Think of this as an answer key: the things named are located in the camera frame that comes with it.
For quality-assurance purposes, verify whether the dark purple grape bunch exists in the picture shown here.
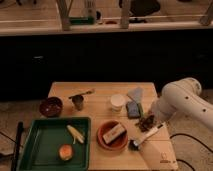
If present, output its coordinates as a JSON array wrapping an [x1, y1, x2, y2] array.
[[136, 115, 154, 132]]

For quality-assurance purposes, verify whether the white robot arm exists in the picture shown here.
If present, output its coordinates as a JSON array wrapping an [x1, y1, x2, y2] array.
[[150, 77, 213, 131]]

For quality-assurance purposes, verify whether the white paper cup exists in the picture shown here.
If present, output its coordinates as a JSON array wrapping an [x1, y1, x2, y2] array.
[[110, 94, 125, 112]]

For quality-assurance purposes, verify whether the small metal cup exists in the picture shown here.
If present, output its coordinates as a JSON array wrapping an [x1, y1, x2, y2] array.
[[72, 95, 84, 110]]

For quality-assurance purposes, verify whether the grey triangular cloth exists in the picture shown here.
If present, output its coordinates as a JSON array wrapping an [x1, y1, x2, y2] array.
[[127, 87, 142, 103]]

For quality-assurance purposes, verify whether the blue grey sponge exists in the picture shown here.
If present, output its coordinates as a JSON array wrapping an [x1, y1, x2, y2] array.
[[126, 101, 140, 119]]

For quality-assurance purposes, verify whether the white block eraser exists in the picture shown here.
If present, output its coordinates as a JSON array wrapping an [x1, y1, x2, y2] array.
[[103, 124, 126, 144]]

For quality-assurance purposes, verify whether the orange terracotta bowl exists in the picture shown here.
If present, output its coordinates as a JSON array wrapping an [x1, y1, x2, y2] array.
[[97, 120, 128, 151]]

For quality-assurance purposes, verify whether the dark red bowl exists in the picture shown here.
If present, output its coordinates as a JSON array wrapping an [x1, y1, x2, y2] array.
[[39, 97, 63, 117]]

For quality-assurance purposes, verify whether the orange round fruit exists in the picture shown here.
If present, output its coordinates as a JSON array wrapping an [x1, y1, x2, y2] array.
[[59, 144, 73, 161]]

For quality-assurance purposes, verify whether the green plastic tray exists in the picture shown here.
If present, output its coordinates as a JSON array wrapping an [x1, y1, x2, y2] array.
[[18, 117, 91, 171]]

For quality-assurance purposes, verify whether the black bar beside tray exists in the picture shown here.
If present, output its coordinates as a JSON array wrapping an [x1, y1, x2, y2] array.
[[11, 122, 24, 171]]

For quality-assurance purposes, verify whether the white handled brush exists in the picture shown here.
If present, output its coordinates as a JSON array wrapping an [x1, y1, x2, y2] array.
[[128, 124, 162, 151]]

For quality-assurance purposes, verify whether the black floor cable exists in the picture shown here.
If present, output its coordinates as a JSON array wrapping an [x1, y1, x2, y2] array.
[[169, 132, 213, 171]]

